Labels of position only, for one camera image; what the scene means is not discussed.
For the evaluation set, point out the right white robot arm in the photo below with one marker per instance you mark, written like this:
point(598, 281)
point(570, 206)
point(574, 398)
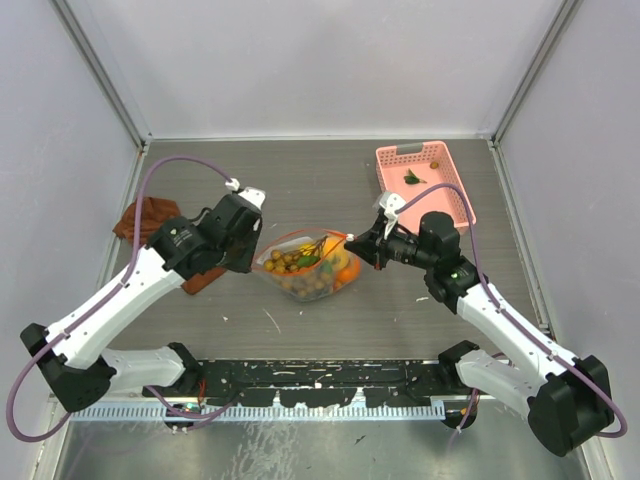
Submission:
point(565, 399)

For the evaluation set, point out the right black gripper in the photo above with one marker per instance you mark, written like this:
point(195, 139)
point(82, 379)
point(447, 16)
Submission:
point(371, 245)

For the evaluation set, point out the brown longan bunch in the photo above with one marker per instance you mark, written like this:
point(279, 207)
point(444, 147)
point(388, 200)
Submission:
point(304, 278)

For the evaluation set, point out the loose green leaf sprig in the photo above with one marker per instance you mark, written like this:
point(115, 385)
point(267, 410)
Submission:
point(410, 178)

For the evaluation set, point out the slotted cable duct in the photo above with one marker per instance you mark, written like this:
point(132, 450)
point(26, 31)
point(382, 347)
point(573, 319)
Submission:
point(357, 411)

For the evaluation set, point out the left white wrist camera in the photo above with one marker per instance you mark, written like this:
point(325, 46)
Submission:
point(252, 197)

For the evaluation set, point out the pink plastic basket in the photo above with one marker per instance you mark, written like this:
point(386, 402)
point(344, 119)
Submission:
point(392, 162)

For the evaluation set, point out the orange persimmon toy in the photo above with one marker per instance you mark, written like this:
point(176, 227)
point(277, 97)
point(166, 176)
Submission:
point(349, 273)

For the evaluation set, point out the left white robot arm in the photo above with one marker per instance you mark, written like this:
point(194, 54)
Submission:
point(73, 354)

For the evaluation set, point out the clear orange-zip bag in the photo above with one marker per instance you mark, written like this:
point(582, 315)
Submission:
point(302, 232)

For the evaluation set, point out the orange peach toy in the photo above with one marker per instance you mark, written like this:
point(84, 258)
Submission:
point(334, 253)

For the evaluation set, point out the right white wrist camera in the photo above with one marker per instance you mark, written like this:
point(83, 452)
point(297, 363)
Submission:
point(389, 205)

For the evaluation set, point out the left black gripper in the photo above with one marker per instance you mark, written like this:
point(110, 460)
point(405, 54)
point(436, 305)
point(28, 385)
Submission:
point(243, 263)

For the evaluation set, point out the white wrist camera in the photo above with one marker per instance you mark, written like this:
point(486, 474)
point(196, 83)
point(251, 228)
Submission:
point(389, 205)
point(252, 197)

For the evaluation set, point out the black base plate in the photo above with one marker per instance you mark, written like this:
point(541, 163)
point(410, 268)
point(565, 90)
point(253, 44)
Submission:
point(315, 384)

